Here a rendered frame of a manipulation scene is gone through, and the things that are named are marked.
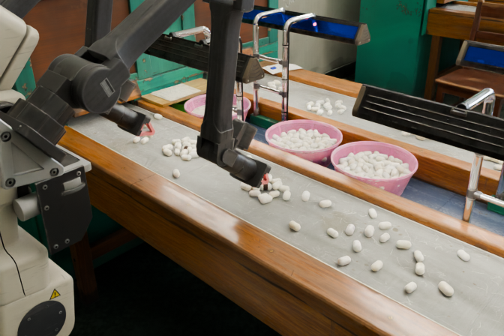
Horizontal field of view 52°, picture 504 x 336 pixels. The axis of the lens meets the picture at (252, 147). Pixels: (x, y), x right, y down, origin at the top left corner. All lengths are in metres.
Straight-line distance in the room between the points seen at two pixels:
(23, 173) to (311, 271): 0.64
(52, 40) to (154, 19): 1.08
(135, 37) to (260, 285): 0.64
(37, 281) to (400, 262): 0.79
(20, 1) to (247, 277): 0.81
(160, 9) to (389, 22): 3.40
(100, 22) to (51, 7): 0.58
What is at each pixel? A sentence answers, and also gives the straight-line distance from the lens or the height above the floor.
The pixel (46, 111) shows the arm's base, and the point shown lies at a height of 1.22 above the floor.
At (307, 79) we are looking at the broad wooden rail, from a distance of 2.40.
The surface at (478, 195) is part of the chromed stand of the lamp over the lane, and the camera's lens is 1.40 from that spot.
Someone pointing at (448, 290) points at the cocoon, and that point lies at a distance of 1.21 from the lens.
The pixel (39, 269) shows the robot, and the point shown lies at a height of 0.85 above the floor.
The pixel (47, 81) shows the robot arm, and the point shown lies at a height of 1.25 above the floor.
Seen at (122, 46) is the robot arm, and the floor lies 1.29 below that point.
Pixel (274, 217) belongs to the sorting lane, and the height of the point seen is 0.74.
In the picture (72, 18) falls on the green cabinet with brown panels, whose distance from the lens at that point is 2.03.
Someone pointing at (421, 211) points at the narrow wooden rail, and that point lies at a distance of 1.44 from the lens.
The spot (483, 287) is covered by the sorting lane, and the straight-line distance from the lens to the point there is 1.28.
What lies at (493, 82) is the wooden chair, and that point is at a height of 0.46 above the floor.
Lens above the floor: 1.51
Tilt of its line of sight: 26 degrees down
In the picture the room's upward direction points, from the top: 1 degrees counter-clockwise
